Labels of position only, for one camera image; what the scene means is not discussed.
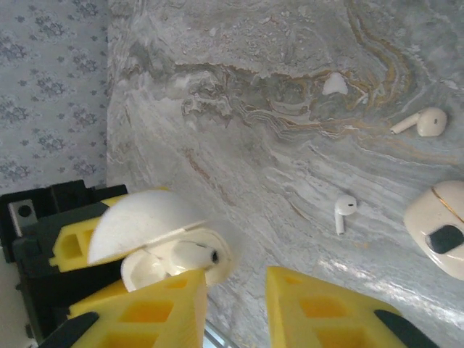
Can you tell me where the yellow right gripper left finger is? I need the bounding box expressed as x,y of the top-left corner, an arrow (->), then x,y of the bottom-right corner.
38,268 -> 208,348

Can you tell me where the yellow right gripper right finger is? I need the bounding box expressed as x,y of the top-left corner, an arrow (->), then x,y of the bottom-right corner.
266,266 -> 442,348

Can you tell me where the white earbud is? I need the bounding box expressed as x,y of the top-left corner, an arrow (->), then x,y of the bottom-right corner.
333,194 -> 358,236
170,241 -> 222,276

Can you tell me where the white round charging case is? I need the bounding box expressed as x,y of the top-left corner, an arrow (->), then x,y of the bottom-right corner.
88,190 -> 233,294

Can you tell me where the beige charging case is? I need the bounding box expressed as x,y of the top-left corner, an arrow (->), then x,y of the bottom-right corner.
403,180 -> 464,281

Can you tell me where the beige earbud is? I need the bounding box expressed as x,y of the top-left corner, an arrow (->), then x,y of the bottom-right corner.
390,107 -> 449,138

